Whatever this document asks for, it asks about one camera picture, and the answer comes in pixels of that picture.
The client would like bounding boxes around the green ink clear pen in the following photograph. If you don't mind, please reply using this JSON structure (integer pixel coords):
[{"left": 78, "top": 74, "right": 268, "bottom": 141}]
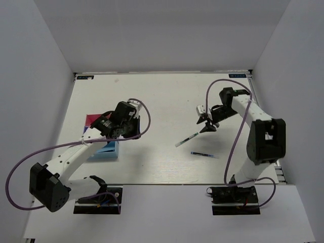
[{"left": 175, "top": 133, "right": 199, "bottom": 147}]

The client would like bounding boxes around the blue ink pen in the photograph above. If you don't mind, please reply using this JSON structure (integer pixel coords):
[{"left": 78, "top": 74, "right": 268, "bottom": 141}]
[{"left": 191, "top": 151, "right": 218, "bottom": 158}]

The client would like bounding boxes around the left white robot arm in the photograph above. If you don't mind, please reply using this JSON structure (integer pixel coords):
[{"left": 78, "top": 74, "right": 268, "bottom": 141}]
[{"left": 29, "top": 99, "right": 143, "bottom": 212}]

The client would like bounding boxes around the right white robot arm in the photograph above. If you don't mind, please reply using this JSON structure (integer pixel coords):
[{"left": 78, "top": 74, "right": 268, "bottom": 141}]
[{"left": 196, "top": 88, "right": 286, "bottom": 202}]

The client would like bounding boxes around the pink blue tiered organizer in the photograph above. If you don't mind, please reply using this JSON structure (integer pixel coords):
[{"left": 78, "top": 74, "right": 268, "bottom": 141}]
[{"left": 83, "top": 114, "right": 119, "bottom": 161}]

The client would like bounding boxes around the right table corner label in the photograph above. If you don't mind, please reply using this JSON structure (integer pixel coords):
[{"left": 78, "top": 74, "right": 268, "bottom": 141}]
[{"left": 229, "top": 73, "right": 247, "bottom": 78}]

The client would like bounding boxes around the table corner label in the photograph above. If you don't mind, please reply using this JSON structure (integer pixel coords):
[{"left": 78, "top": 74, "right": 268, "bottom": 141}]
[
  {"left": 229, "top": 73, "right": 247, "bottom": 78},
  {"left": 76, "top": 75, "right": 94, "bottom": 80}
]

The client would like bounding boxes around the left table corner label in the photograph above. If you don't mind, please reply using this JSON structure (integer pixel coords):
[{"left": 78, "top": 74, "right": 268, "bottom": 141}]
[{"left": 76, "top": 75, "right": 94, "bottom": 80}]

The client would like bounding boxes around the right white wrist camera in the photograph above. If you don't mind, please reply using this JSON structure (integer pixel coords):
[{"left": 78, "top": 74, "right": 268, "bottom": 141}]
[{"left": 196, "top": 105, "right": 208, "bottom": 117}]

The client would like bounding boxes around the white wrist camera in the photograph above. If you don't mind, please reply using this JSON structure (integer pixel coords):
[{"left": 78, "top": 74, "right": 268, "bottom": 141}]
[
  {"left": 127, "top": 99, "right": 143, "bottom": 118},
  {"left": 196, "top": 105, "right": 208, "bottom": 117}
]

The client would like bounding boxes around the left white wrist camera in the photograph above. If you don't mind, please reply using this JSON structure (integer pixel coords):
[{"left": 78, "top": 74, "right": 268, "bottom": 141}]
[{"left": 127, "top": 99, "right": 143, "bottom": 118}]

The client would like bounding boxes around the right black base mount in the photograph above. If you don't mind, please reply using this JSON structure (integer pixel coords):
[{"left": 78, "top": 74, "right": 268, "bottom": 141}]
[{"left": 207, "top": 186, "right": 261, "bottom": 216}]

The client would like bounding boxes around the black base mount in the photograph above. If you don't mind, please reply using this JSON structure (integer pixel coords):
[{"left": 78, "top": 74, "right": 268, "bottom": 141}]
[
  {"left": 207, "top": 186, "right": 261, "bottom": 216},
  {"left": 73, "top": 186, "right": 123, "bottom": 215}
]

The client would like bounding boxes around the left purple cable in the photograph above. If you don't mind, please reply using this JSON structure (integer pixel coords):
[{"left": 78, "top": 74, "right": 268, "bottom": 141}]
[{"left": 5, "top": 98, "right": 152, "bottom": 215}]

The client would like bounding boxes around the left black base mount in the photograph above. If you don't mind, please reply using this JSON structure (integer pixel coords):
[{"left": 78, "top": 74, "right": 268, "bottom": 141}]
[{"left": 73, "top": 186, "right": 123, "bottom": 215}]

